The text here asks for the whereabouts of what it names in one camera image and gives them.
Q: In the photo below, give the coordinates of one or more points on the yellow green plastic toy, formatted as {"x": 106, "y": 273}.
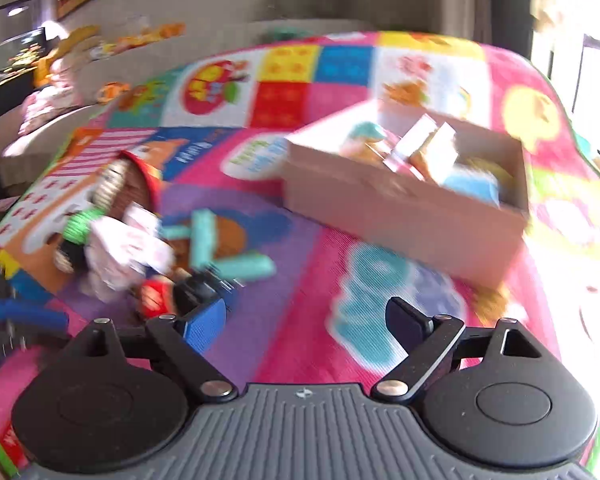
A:
{"x": 506, "y": 182}

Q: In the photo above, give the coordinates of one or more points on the pink cardboard box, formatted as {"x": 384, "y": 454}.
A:
{"x": 450, "y": 232}

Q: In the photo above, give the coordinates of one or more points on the blue tissue pack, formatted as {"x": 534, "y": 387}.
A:
{"x": 474, "y": 183}

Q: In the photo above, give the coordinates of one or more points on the pink plush toy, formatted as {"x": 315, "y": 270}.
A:
{"x": 56, "y": 96}

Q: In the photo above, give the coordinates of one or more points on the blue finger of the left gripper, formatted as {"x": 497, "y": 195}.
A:
{"x": 42, "y": 318}

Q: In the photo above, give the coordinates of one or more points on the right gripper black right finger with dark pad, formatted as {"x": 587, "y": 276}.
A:
{"x": 429, "y": 343}

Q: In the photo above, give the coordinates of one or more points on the red small toy drum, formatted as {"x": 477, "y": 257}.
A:
{"x": 156, "y": 297}

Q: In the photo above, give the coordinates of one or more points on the packaged bread bun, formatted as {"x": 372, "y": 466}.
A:
{"x": 367, "y": 142}

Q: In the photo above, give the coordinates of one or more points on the teal plastic toy frame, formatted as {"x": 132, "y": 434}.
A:
{"x": 208, "y": 245}

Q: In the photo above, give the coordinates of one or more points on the crochet doll green scarf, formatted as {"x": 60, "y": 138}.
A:
{"x": 126, "y": 180}

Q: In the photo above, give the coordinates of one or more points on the orange fish plush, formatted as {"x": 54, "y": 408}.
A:
{"x": 111, "y": 91}

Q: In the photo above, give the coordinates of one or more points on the pink blue package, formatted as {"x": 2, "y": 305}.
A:
{"x": 427, "y": 149}

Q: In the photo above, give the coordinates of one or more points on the yellow plush toys row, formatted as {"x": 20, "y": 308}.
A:
{"x": 148, "y": 36}

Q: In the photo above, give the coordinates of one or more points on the grey neck pillow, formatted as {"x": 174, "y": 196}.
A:
{"x": 312, "y": 0}

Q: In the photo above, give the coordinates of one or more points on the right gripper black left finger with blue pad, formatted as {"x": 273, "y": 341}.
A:
{"x": 177, "y": 347}

